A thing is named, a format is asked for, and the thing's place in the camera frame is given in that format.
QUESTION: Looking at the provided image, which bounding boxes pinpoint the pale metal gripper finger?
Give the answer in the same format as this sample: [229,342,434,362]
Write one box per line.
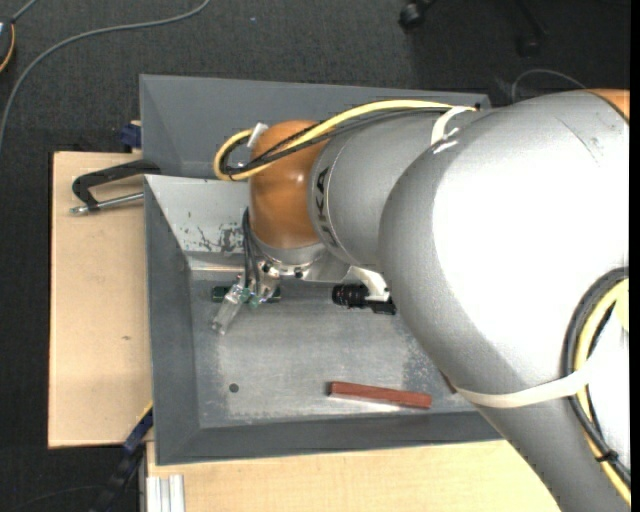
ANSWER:
[211,283,243,336]

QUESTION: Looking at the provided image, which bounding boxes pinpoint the black cylinder on white bracket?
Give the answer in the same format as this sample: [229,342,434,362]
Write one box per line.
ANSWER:
[304,264,398,317]

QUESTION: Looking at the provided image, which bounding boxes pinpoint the red-brown flat block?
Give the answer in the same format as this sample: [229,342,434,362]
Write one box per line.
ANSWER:
[327,381,433,410]

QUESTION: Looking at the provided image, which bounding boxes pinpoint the dark green flat block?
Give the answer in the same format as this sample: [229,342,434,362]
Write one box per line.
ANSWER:
[210,285,282,305]

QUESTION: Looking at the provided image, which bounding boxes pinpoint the grey metal bin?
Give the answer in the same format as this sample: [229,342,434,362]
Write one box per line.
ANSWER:
[138,73,507,467]

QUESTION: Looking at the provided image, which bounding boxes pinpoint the brown cardboard board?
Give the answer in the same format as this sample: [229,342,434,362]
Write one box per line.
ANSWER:
[47,150,154,450]

